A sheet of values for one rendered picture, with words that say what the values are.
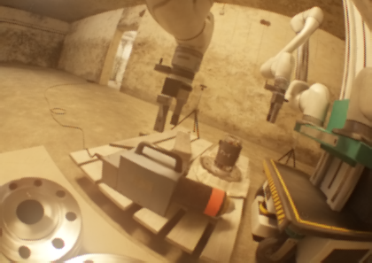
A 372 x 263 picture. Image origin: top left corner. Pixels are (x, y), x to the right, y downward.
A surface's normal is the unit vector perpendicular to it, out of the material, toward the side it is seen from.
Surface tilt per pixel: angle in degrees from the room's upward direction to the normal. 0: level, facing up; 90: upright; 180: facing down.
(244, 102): 90
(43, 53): 90
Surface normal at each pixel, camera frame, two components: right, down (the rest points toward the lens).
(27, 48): 0.87, 0.35
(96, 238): 0.29, -0.93
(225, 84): -0.41, 0.07
